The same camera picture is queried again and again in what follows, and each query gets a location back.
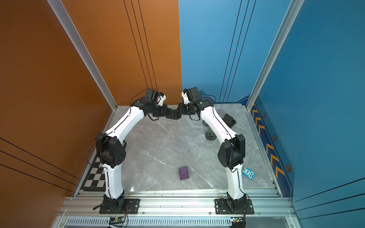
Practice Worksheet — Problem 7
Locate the dark grey round phone stand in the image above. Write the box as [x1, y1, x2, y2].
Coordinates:
[205, 130, 217, 141]

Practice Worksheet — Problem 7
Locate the black phone stand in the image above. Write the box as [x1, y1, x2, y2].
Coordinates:
[223, 114, 236, 128]
[165, 103, 186, 120]

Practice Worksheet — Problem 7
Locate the purple-grey phone stand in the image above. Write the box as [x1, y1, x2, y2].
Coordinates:
[202, 121, 209, 127]

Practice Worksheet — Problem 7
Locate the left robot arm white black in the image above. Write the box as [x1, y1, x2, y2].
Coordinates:
[94, 89, 166, 214]

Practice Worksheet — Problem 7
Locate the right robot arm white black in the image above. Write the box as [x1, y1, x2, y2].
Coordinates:
[182, 87, 248, 213]

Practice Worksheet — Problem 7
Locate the purple square box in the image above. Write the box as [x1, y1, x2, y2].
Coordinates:
[178, 166, 190, 181]

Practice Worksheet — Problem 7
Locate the blue cartoon sticker card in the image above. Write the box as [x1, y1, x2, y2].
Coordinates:
[242, 167, 255, 180]

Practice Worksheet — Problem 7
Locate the black white checkerboard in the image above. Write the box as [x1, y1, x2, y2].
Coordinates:
[80, 157, 106, 192]

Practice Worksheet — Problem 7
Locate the green circuit board left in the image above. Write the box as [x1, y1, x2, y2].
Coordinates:
[107, 217, 127, 228]

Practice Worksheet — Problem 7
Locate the circuit board right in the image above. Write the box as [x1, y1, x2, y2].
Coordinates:
[232, 218, 246, 228]

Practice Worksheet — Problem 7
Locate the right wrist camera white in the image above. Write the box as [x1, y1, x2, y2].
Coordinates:
[182, 91, 190, 105]

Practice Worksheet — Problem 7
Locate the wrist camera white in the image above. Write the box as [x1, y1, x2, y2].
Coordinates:
[182, 91, 190, 105]
[157, 93, 166, 106]

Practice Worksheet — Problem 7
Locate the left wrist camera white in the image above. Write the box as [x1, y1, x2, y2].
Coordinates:
[157, 93, 166, 106]

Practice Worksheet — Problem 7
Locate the aluminium front rail frame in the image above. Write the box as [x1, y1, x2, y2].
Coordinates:
[53, 188, 301, 228]

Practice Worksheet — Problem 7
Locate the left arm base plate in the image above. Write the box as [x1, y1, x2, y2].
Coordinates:
[99, 199, 140, 215]

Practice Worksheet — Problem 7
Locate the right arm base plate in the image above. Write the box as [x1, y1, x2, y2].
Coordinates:
[214, 198, 255, 215]

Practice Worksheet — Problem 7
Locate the left aluminium corner post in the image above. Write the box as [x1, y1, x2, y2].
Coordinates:
[48, 0, 117, 110]

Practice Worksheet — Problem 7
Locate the aluminium corner post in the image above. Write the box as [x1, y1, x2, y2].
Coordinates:
[48, 0, 117, 110]
[246, 0, 304, 111]

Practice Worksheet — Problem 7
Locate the right aluminium corner post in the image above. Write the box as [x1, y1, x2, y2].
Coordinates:
[246, 0, 304, 111]

